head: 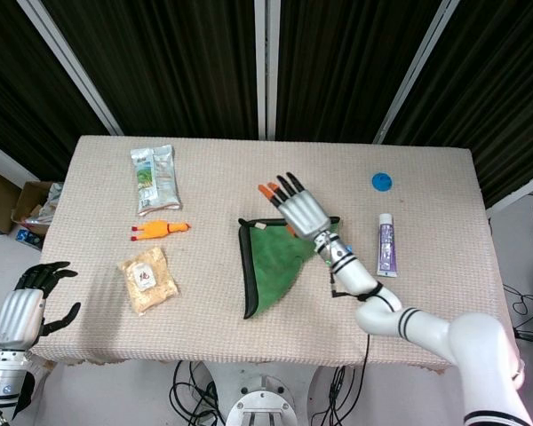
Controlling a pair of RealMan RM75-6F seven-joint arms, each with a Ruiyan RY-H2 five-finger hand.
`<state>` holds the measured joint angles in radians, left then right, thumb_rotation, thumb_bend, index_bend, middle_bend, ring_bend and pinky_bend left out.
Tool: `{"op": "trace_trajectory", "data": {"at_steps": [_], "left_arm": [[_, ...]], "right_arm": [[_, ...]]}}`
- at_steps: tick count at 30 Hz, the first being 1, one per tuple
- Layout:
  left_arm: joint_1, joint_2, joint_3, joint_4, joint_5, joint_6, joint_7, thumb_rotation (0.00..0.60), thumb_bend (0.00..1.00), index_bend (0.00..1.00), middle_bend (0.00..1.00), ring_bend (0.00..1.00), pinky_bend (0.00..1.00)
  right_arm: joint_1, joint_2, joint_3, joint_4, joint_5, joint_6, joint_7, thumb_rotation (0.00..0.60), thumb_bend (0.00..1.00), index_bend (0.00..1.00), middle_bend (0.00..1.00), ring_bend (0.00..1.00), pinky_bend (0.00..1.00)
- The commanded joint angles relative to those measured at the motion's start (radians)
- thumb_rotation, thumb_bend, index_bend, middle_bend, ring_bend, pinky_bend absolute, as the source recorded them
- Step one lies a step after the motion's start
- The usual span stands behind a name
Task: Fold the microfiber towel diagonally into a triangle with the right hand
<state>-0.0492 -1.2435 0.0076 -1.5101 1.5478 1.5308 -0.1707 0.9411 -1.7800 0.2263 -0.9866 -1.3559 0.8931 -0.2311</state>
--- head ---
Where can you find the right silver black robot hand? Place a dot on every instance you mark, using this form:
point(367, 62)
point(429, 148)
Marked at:
point(299, 208)

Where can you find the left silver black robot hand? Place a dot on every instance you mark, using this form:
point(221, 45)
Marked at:
point(22, 306)

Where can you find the black and green cloth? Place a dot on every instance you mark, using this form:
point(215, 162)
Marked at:
point(271, 262)

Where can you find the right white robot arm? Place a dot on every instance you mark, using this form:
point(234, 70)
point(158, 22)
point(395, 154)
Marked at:
point(408, 324)

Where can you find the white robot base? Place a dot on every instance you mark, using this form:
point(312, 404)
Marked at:
point(260, 401)

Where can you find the blue round cap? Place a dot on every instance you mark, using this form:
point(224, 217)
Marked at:
point(382, 181)

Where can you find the purple white tube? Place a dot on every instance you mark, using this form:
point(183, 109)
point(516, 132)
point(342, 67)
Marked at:
point(388, 244)

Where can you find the cardboard box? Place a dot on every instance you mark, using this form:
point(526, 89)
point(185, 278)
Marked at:
point(20, 204)

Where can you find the clear bag of beige grains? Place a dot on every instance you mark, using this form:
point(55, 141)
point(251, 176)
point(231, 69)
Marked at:
point(148, 279)

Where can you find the orange rubber chicken toy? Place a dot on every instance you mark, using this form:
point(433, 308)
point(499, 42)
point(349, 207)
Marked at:
point(159, 230)

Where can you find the silver green snack bag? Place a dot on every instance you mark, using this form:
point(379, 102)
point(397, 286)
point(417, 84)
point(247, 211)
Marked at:
point(155, 179)

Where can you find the beige woven tablecloth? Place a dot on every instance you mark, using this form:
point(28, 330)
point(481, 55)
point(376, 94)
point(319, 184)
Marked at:
point(204, 337)

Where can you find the white frame post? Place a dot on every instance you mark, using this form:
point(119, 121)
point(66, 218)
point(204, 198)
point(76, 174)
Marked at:
point(415, 66)
point(267, 66)
point(71, 66)

